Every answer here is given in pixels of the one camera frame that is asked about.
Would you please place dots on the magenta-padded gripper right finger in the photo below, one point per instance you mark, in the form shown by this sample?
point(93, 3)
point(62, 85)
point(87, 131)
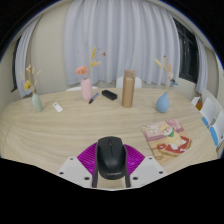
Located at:
point(146, 168)

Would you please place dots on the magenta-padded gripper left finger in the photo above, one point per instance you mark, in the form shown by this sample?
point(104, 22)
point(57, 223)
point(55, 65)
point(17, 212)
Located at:
point(75, 168)

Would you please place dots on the black computer mouse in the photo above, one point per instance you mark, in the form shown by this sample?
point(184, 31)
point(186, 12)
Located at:
point(111, 158)

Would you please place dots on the small white remote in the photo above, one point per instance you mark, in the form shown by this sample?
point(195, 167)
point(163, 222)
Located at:
point(57, 107)

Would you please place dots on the blue vase with dried flowers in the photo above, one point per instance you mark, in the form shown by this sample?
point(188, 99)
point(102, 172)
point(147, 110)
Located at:
point(163, 104)

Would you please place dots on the dark marker pen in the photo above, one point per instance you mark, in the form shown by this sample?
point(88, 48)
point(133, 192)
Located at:
point(93, 98)

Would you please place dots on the green vase with yellow flowers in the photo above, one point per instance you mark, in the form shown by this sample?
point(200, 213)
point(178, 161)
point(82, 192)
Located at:
point(36, 104)

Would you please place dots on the pink vase with orange flowers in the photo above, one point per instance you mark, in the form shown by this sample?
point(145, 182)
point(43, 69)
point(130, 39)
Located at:
point(86, 91)

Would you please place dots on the copper drink bottle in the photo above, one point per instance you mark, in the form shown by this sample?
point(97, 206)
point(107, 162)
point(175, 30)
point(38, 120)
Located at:
point(128, 90)

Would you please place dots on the small black box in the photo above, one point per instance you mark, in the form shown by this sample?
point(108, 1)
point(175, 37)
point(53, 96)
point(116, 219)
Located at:
point(109, 95)

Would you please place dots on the white chairs with blue seats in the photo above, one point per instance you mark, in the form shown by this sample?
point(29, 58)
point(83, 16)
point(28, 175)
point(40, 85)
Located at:
point(209, 111)

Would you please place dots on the dark window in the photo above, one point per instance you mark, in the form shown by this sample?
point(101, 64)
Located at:
point(15, 66)
point(187, 53)

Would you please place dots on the narrow white curtain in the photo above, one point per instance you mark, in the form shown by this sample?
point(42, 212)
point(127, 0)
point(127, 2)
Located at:
point(22, 56)
point(201, 63)

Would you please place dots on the wide white curtain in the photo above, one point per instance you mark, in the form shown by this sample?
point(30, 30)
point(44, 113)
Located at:
point(123, 36)

